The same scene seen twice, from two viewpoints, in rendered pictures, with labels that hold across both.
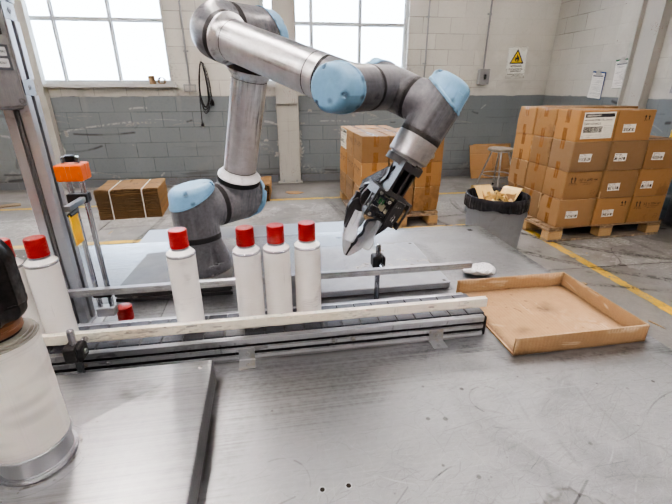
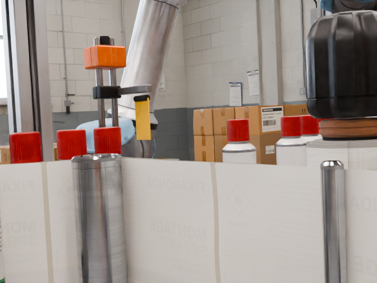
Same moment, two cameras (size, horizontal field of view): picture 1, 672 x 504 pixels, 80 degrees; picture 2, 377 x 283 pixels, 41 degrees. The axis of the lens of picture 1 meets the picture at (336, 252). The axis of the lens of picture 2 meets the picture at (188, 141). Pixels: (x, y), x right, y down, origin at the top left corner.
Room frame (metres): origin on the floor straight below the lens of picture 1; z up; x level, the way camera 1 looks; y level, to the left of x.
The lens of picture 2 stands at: (0.06, 0.75, 1.10)
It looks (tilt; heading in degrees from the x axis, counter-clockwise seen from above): 3 degrees down; 329
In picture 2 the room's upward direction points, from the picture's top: 3 degrees counter-clockwise
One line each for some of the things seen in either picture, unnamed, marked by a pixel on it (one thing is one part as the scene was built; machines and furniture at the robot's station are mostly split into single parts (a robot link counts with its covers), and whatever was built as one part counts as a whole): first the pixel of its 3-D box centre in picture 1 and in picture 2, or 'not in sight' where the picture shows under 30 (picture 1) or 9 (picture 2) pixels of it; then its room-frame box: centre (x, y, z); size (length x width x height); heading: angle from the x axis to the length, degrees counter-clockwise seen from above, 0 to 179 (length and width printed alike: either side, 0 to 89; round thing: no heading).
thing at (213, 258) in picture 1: (201, 250); not in sight; (1.01, 0.36, 0.91); 0.15 x 0.15 x 0.10
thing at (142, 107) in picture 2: (76, 227); (142, 117); (0.67, 0.45, 1.09); 0.03 x 0.01 x 0.06; 10
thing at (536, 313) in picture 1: (542, 307); not in sight; (0.81, -0.48, 0.85); 0.30 x 0.26 x 0.04; 100
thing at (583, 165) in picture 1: (586, 169); (264, 164); (3.94, -2.44, 0.57); 1.20 x 0.85 x 1.14; 101
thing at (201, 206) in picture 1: (196, 208); (107, 151); (1.02, 0.37, 1.03); 0.13 x 0.12 x 0.14; 141
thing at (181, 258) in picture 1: (185, 280); (240, 186); (0.68, 0.29, 0.98); 0.05 x 0.05 x 0.20
